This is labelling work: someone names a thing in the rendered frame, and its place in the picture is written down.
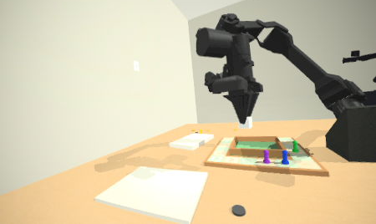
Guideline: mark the purple game pawn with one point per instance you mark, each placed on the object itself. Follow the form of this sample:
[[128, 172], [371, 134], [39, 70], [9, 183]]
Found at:
[[266, 157]]

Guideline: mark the green game pawn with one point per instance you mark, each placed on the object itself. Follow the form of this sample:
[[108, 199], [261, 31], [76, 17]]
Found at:
[[295, 146]]

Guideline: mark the white die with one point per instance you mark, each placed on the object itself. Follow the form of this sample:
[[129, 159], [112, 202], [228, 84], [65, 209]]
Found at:
[[247, 125]]

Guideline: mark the blue pawn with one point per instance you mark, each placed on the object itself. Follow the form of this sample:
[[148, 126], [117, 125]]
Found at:
[[284, 156]]

